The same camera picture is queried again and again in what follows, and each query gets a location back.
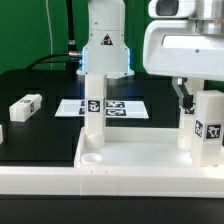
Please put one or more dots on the white front fence rail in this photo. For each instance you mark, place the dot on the white front fence rail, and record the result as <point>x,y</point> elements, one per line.
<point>113,181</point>

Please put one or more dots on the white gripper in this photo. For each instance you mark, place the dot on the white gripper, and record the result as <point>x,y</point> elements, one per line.
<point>174,48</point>

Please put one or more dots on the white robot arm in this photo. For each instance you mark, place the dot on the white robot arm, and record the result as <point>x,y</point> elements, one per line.
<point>208,14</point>

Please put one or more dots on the white desk tabletop tray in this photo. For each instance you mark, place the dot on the white desk tabletop tray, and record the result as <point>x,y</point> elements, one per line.
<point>134,147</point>

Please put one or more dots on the white sheet with fiducial tags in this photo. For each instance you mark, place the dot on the white sheet with fiducial tags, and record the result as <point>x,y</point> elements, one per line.
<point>114,109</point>

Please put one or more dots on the white block at left edge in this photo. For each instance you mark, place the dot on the white block at left edge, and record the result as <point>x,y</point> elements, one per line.
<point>1,134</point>

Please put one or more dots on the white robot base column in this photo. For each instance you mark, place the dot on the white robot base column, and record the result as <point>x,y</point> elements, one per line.
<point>106,51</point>

